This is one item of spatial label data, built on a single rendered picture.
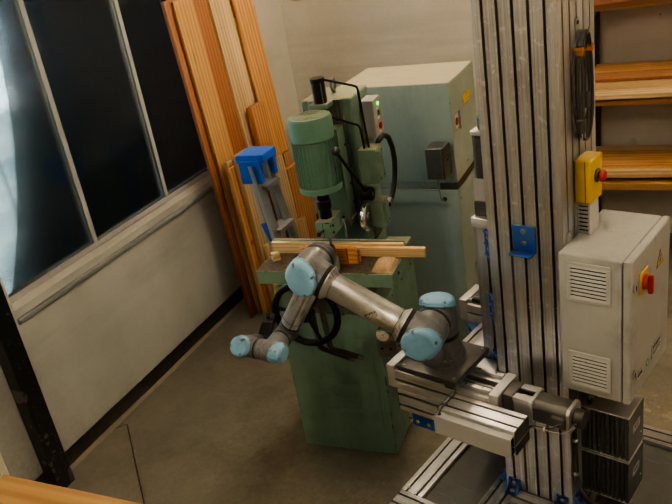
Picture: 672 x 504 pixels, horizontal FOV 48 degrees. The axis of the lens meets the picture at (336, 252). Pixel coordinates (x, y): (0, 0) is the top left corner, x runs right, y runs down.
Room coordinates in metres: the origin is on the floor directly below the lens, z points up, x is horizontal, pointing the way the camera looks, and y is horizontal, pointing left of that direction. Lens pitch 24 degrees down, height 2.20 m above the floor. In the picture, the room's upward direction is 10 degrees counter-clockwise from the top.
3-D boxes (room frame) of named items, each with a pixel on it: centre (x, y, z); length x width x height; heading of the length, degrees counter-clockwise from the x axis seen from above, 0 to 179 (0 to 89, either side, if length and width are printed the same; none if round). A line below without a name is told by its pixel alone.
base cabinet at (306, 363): (3.00, -0.03, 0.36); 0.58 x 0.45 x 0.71; 155
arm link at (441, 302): (2.10, -0.29, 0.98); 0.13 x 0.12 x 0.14; 152
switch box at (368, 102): (3.12, -0.25, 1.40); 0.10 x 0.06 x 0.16; 155
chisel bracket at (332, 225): (2.91, 0.00, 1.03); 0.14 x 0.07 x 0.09; 155
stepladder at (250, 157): (3.74, 0.27, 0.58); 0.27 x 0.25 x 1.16; 64
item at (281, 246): (2.90, 0.00, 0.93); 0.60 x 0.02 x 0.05; 65
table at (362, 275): (2.79, 0.05, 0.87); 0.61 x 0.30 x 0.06; 65
